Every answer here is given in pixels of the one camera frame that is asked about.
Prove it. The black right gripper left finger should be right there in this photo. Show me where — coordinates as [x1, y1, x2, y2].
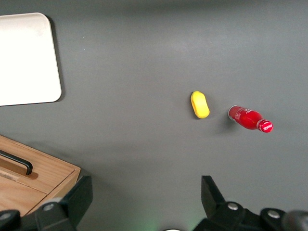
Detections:
[0, 175, 93, 231]

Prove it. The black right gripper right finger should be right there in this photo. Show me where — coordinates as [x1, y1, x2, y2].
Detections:
[192, 175, 308, 231]

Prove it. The red coke bottle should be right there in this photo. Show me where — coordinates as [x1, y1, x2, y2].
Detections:
[228, 104, 274, 133]

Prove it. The white rectangular tray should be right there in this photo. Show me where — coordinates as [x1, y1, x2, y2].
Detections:
[0, 12, 63, 107]

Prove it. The light wooden board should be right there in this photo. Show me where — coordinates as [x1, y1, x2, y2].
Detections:
[0, 135, 81, 217]

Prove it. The yellow sponge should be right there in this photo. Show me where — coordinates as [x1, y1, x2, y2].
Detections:
[190, 90, 210, 119]

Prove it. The black metal box handle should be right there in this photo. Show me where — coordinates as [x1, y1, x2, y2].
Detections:
[0, 149, 33, 176]

